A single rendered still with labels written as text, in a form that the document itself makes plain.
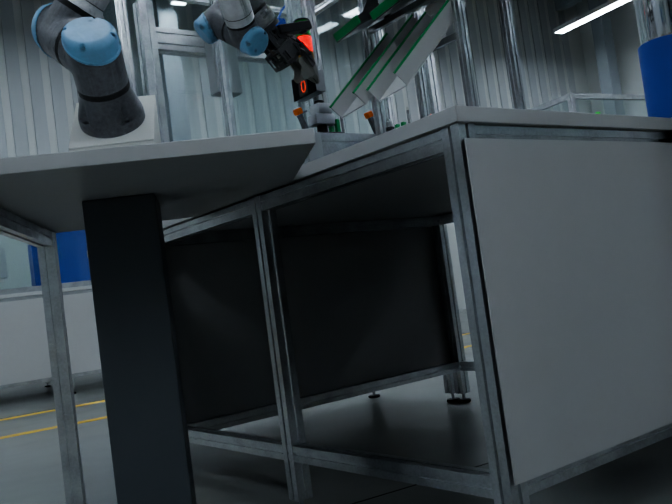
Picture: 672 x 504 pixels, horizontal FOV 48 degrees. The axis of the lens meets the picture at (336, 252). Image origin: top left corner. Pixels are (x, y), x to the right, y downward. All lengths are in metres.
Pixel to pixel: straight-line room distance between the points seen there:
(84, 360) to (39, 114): 4.25
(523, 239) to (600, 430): 0.42
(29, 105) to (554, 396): 9.22
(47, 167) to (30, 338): 5.41
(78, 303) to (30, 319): 0.41
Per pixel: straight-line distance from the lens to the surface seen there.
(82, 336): 6.84
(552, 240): 1.54
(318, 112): 2.14
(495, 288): 1.40
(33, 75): 10.37
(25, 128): 10.15
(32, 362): 6.78
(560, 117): 1.63
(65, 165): 1.40
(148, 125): 1.83
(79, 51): 1.73
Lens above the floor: 0.55
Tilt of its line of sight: 3 degrees up
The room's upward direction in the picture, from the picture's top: 8 degrees counter-clockwise
